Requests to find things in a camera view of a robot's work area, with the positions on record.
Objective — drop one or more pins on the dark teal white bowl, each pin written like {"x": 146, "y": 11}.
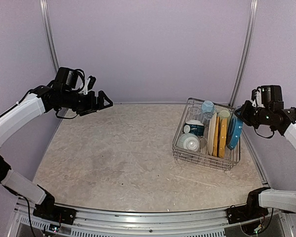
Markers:
{"x": 194, "y": 127}

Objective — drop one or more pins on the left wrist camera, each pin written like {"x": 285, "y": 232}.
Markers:
{"x": 87, "y": 85}

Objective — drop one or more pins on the blue polka dot plate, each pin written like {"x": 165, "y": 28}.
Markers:
{"x": 234, "y": 132}

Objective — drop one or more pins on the beige plate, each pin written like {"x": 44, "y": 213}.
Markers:
{"x": 211, "y": 133}

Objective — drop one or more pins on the yellow polka dot plate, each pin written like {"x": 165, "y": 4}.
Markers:
{"x": 222, "y": 140}

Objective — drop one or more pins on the metal wire dish rack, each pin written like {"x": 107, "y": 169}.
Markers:
{"x": 201, "y": 157}

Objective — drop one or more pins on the clear drinking glass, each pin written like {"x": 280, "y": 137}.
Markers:
{"x": 194, "y": 113}

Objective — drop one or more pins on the right aluminium frame post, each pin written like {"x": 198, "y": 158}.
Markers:
{"x": 245, "y": 51}

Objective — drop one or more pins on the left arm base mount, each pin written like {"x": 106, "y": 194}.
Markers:
{"x": 59, "y": 214}

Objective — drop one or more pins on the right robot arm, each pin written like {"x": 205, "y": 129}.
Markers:
{"x": 284, "y": 121}

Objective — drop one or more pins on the light green checked bowl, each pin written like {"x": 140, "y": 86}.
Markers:
{"x": 189, "y": 141}

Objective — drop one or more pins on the front aluminium rail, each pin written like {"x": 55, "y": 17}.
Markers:
{"x": 89, "y": 222}

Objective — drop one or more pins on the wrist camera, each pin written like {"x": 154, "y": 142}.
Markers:
{"x": 87, "y": 85}
{"x": 256, "y": 97}

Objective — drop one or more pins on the pale green cup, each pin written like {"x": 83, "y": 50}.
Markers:
{"x": 224, "y": 114}

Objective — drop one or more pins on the left aluminium frame post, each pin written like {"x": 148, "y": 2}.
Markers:
{"x": 48, "y": 33}

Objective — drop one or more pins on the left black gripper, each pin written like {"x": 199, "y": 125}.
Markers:
{"x": 91, "y": 107}

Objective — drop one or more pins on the aluminium frame post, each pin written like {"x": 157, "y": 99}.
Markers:
{"x": 245, "y": 51}
{"x": 48, "y": 33}

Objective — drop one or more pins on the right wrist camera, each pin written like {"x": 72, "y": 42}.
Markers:
{"x": 256, "y": 97}

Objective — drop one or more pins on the light blue cup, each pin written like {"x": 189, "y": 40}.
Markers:
{"x": 207, "y": 108}

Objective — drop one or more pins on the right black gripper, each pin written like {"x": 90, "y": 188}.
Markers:
{"x": 243, "y": 115}

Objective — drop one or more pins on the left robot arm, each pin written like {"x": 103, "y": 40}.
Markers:
{"x": 37, "y": 102}

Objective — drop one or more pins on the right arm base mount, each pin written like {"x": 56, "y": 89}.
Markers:
{"x": 243, "y": 213}

